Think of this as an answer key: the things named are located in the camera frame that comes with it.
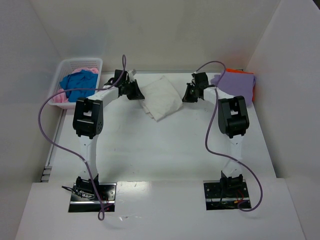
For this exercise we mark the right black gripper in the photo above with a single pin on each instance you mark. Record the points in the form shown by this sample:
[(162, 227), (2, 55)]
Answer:
[(191, 91)]

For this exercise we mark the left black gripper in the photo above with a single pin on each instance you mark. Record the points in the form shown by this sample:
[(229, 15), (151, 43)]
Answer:
[(132, 89)]

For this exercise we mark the white t shirt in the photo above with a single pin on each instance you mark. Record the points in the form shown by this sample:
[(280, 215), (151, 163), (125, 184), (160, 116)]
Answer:
[(160, 99)]

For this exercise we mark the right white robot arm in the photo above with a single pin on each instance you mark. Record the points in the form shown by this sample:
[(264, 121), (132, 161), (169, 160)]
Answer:
[(233, 122)]

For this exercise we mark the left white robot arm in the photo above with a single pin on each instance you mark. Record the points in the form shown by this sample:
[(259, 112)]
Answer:
[(88, 122)]

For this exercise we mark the folded orange t shirt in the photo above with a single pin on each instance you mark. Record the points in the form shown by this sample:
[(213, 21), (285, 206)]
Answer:
[(237, 71)]

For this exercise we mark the folded purple t shirt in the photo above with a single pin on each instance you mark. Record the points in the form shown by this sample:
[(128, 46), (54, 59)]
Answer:
[(237, 85)]

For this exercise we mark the blue t shirt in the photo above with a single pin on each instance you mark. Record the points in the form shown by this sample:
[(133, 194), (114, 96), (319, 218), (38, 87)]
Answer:
[(83, 84)]

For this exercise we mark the pink t shirt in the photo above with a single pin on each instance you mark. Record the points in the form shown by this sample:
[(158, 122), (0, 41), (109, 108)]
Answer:
[(61, 97)]

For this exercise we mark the white plastic basket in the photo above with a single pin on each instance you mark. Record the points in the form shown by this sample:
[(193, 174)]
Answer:
[(65, 68)]

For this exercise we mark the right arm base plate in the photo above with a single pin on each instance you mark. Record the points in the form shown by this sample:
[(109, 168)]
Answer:
[(218, 199)]

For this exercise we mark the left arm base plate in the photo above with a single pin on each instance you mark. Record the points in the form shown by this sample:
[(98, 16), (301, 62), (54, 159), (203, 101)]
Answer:
[(81, 202)]

